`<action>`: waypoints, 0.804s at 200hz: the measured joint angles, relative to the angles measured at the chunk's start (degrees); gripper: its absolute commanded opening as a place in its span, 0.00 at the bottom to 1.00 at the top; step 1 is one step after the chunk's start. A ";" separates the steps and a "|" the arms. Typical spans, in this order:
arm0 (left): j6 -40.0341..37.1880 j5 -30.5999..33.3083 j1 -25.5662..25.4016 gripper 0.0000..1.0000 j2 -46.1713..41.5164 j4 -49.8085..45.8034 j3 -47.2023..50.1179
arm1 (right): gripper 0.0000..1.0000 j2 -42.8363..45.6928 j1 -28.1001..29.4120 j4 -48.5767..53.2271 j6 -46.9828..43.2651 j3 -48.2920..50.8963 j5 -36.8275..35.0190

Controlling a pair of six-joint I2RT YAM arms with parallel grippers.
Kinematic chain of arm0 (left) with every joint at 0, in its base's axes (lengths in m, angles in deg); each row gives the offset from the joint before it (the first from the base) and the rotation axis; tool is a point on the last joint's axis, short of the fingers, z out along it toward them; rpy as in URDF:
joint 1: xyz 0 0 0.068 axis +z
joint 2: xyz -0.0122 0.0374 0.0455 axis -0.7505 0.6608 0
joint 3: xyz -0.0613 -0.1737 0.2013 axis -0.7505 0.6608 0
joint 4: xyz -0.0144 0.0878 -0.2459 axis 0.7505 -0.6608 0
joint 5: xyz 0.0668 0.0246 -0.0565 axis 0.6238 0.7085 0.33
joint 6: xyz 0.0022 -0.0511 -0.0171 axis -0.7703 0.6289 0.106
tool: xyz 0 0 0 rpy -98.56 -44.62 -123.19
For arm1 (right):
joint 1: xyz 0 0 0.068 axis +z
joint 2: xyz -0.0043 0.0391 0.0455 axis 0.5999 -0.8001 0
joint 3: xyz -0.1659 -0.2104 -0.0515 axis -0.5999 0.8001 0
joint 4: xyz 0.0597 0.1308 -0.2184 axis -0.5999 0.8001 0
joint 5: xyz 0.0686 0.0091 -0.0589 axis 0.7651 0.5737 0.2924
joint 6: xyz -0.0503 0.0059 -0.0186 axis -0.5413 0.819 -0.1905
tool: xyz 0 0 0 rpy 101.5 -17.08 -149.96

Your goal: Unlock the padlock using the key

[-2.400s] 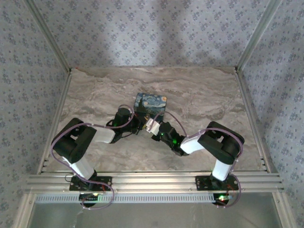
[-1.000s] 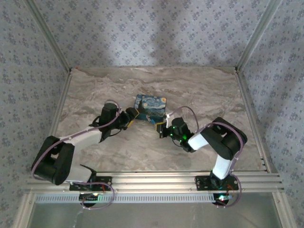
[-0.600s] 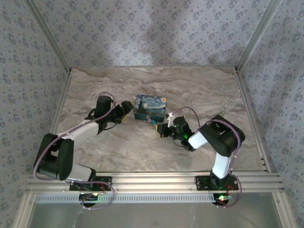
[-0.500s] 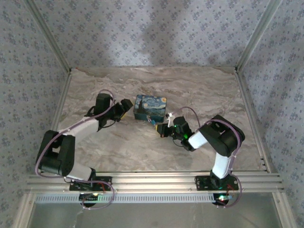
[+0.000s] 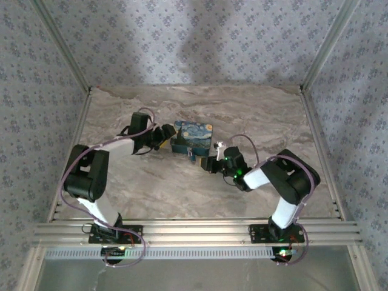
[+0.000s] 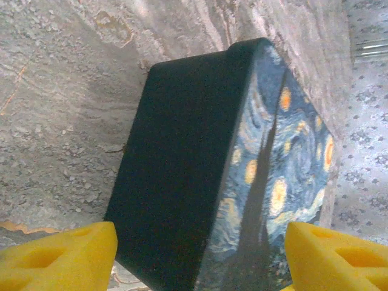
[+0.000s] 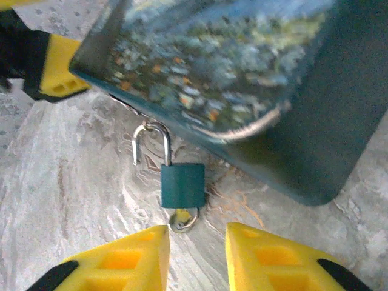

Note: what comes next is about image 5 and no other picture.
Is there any aluminium table edge rail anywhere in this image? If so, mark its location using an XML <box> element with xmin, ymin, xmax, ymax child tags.
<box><xmin>299</xmin><ymin>86</ymin><xmax>380</xmax><ymax>291</ymax></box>
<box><xmin>18</xmin><ymin>87</ymin><xmax>93</xmax><ymax>291</ymax></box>

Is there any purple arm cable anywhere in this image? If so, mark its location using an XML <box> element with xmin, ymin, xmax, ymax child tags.
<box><xmin>229</xmin><ymin>134</ymin><xmax>316</xmax><ymax>267</ymax></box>
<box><xmin>59</xmin><ymin>107</ymin><xmax>158</xmax><ymax>268</ymax></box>

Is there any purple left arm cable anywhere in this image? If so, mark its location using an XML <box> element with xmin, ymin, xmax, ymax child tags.
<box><xmin>59</xmin><ymin>107</ymin><xmax>158</xmax><ymax>268</ymax></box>

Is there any controller board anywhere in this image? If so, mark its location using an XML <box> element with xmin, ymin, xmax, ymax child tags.
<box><xmin>272</xmin><ymin>247</ymin><xmax>299</xmax><ymax>263</ymax></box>
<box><xmin>101</xmin><ymin>246</ymin><xmax>132</xmax><ymax>264</ymax></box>

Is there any aluminium frame post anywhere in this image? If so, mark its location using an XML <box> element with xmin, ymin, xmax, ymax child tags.
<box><xmin>30</xmin><ymin>0</ymin><xmax>93</xmax><ymax>93</ymax></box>
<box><xmin>301</xmin><ymin>0</ymin><xmax>363</xmax><ymax>91</ymax></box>

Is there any starry night tin box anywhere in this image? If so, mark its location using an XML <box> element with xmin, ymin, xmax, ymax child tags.
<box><xmin>169</xmin><ymin>120</ymin><xmax>216</xmax><ymax>157</ymax></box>

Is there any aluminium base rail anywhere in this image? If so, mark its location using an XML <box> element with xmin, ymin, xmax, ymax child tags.
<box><xmin>32</xmin><ymin>221</ymin><xmax>363</xmax><ymax>246</ymax></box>

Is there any grey metal panel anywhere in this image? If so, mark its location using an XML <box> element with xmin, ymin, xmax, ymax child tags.
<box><xmin>39</xmin><ymin>259</ymin><xmax>361</xmax><ymax>291</ymax></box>

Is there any left controller board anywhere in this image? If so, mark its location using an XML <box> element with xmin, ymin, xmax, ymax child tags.
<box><xmin>101</xmin><ymin>246</ymin><xmax>132</xmax><ymax>264</ymax></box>

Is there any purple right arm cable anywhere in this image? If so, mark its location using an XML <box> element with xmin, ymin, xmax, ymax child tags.
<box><xmin>229</xmin><ymin>134</ymin><xmax>316</xmax><ymax>267</ymax></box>

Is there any grey slotted cable duct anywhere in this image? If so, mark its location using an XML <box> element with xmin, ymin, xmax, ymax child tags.
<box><xmin>45</xmin><ymin>246</ymin><xmax>292</xmax><ymax>261</ymax></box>

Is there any right controller board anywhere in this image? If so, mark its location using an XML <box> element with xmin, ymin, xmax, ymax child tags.
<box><xmin>272</xmin><ymin>247</ymin><xmax>299</xmax><ymax>263</ymax></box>

